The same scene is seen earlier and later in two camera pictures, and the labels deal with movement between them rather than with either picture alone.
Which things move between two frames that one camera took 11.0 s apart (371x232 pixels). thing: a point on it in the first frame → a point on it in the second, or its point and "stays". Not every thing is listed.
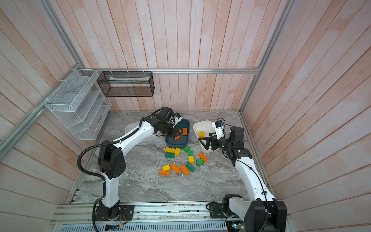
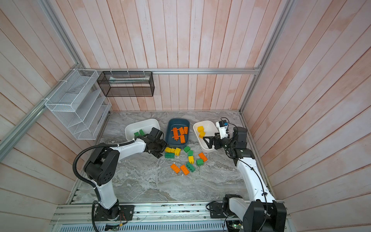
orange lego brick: x=163 y=172 → x=181 y=131
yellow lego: x=166 y=167 → x=202 y=134
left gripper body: x=168 y=129 → x=158 y=147
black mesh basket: x=127 y=83 stays
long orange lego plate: x=177 y=137 stays
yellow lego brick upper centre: x=178 y=151 stays
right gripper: x=214 y=139 stays
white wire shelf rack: x=77 y=104 stays
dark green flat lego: x=169 y=155 stays
